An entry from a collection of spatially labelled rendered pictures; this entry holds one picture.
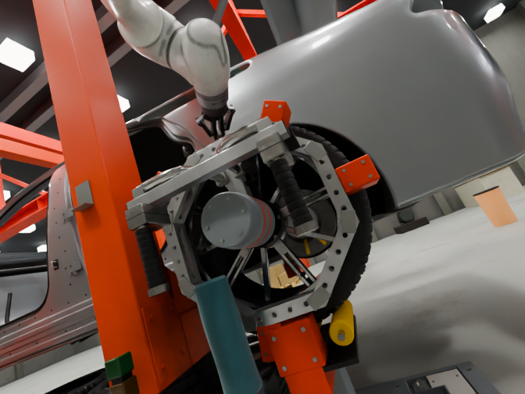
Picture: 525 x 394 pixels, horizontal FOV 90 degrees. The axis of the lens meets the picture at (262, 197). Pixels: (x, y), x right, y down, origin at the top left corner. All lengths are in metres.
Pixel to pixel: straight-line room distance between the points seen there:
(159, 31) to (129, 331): 0.77
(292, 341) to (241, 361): 0.14
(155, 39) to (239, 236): 0.47
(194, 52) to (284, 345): 0.71
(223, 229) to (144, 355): 0.44
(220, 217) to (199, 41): 0.37
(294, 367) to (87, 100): 1.06
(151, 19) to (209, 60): 0.15
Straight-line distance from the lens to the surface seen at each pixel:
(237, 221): 0.59
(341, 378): 0.93
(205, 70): 0.66
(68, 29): 1.40
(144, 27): 0.71
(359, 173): 0.70
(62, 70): 1.32
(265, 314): 0.75
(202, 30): 0.65
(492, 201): 5.32
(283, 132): 0.55
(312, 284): 0.79
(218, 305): 0.66
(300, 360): 0.75
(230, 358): 0.67
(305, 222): 0.47
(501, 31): 15.83
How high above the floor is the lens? 0.72
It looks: 14 degrees up
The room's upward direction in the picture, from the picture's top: 22 degrees counter-clockwise
